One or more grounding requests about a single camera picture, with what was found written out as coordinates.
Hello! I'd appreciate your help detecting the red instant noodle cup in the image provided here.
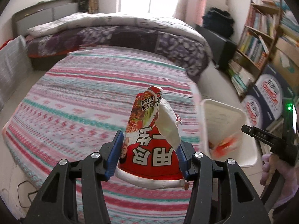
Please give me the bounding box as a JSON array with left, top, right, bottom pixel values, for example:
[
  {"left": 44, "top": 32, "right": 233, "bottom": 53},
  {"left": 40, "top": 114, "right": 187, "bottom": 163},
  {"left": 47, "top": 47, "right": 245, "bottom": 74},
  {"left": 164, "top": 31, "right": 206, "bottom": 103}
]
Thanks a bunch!
[{"left": 115, "top": 85, "right": 189, "bottom": 190}]

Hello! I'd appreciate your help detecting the white plastic trash bin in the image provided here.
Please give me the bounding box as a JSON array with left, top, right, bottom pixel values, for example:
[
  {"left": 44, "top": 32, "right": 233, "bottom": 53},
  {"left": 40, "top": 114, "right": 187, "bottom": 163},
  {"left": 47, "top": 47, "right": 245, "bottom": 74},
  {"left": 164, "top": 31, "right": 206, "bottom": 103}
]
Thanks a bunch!
[{"left": 199, "top": 99, "right": 258, "bottom": 168}]

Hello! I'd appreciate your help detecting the right hand pink glove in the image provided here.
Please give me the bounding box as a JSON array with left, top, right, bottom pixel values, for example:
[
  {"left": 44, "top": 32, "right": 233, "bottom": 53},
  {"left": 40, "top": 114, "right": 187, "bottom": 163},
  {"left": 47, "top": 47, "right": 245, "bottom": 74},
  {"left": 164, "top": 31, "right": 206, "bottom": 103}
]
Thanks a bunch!
[{"left": 260, "top": 154, "right": 298, "bottom": 211}]

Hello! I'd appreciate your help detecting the blue white cardboard box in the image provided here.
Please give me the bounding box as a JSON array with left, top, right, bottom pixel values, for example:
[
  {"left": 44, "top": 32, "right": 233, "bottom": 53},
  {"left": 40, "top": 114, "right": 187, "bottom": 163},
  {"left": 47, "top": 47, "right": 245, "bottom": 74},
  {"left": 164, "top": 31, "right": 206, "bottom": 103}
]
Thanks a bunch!
[{"left": 241, "top": 65, "right": 296, "bottom": 130}]

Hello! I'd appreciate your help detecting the striped patterned bedsheet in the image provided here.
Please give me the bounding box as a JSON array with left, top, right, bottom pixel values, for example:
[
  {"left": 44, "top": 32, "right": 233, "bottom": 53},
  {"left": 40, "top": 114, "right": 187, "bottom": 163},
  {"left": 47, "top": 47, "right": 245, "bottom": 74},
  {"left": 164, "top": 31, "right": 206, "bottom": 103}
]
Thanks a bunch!
[{"left": 2, "top": 46, "right": 203, "bottom": 224}]

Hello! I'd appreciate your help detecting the black cabinet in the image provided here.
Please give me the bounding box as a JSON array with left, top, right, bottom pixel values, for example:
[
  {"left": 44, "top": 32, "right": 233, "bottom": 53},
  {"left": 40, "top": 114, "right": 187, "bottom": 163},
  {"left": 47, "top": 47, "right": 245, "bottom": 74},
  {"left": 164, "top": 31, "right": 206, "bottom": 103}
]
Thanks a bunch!
[{"left": 195, "top": 25, "right": 237, "bottom": 72}]

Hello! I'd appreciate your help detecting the wooden bookshelf with books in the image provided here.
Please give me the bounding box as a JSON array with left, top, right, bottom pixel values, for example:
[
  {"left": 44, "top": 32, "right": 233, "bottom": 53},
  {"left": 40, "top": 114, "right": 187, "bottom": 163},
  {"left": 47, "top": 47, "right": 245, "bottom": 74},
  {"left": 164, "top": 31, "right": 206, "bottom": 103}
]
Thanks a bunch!
[{"left": 228, "top": 0, "right": 298, "bottom": 100}]

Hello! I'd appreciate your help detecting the purple patterned quilt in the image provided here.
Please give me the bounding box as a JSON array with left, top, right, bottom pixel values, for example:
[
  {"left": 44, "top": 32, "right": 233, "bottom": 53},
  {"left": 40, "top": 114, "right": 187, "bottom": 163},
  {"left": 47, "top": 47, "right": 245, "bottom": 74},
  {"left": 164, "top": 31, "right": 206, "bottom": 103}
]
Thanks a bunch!
[{"left": 25, "top": 12, "right": 213, "bottom": 83}]

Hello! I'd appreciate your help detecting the grey fabric chair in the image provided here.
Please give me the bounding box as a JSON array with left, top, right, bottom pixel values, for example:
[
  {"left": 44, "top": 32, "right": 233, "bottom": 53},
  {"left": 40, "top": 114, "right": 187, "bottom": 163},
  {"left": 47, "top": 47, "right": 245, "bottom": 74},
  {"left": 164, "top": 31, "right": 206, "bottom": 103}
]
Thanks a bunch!
[{"left": 0, "top": 35, "right": 33, "bottom": 108}]

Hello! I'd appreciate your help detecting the dark clothes pile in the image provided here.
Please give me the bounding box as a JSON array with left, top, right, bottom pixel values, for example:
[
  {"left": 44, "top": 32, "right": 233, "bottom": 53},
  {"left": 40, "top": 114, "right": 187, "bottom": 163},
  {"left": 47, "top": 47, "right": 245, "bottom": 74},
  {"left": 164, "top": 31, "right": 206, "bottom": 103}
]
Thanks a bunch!
[{"left": 202, "top": 8, "right": 235, "bottom": 38}]

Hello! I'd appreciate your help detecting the grey bed headboard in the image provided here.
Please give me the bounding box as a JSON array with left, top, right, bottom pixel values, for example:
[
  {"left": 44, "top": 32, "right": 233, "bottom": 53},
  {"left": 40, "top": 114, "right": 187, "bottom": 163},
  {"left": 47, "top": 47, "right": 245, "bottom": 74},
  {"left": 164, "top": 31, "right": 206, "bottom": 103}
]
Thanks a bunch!
[{"left": 12, "top": 0, "right": 78, "bottom": 38}]

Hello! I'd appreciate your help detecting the black cable on floor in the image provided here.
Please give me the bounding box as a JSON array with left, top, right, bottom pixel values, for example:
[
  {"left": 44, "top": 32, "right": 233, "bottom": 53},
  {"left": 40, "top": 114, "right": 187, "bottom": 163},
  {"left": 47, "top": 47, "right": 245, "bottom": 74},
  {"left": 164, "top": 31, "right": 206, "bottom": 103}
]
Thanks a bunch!
[{"left": 17, "top": 180, "right": 39, "bottom": 209}]

